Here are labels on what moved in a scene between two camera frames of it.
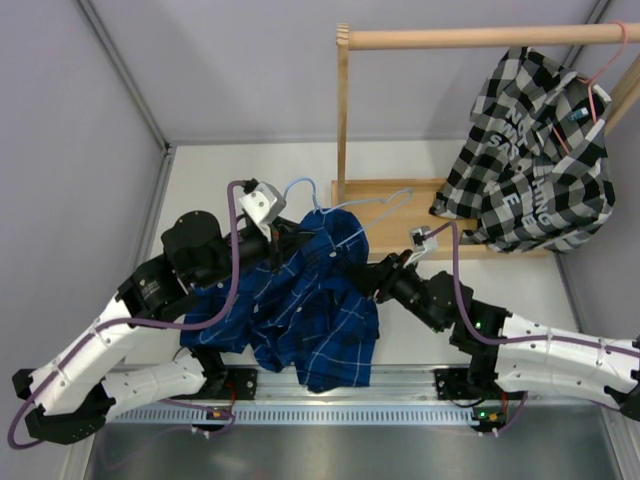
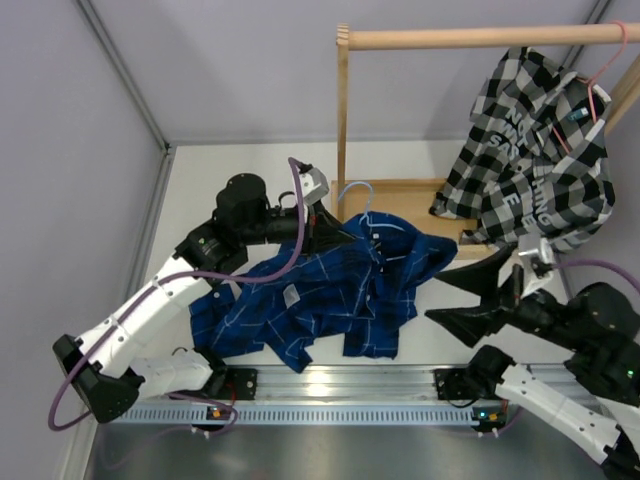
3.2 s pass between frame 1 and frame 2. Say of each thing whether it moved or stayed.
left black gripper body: moved
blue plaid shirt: moved
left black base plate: stayed
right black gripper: moved
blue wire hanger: moved
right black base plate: stayed
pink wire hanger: stayed
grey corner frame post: stayed
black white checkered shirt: stayed
